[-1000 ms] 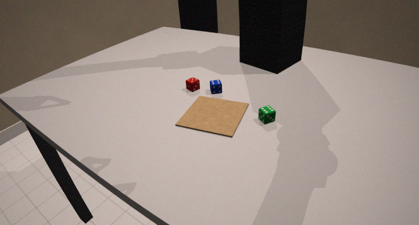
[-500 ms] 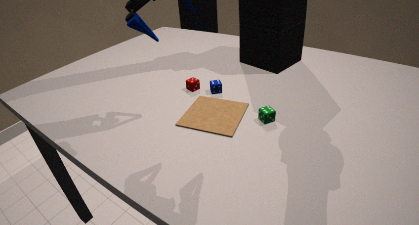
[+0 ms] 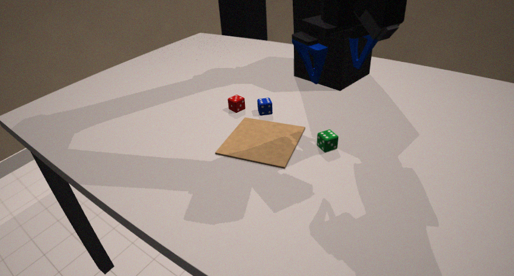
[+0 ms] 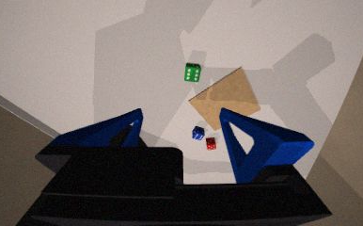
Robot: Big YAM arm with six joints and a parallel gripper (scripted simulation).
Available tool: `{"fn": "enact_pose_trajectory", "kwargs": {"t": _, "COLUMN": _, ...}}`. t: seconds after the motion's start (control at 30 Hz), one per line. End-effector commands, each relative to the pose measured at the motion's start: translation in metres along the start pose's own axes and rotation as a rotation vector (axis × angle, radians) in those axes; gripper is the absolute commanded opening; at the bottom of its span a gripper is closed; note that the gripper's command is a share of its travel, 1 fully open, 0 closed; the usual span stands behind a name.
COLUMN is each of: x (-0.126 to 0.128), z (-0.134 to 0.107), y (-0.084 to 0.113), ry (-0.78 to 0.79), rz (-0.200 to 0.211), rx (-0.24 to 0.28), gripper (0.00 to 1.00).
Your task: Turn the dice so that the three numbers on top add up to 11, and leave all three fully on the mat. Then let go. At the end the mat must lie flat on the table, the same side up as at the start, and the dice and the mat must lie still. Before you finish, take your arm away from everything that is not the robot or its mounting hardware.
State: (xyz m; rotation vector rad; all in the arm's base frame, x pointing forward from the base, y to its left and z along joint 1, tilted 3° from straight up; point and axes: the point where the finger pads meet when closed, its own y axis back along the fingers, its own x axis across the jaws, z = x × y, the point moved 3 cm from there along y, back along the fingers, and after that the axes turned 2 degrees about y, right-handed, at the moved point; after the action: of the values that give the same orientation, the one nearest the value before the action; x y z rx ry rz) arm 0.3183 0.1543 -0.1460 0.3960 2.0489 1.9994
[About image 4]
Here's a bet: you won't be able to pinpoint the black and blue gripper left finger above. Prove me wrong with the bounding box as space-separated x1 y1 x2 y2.
48 108 143 147

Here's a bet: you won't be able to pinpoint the red die with white pips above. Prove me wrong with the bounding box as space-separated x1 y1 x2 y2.
206 137 216 150

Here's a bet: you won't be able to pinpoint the green dice with white pips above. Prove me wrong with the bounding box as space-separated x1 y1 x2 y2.
184 63 201 82

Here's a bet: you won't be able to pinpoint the blue die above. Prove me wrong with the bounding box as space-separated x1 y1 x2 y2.
192 126 205 140

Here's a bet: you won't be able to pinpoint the tan flat mat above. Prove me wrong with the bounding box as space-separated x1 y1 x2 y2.
189 67 260 131

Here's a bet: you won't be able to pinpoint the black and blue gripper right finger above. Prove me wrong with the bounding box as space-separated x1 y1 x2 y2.
219 107 314 184

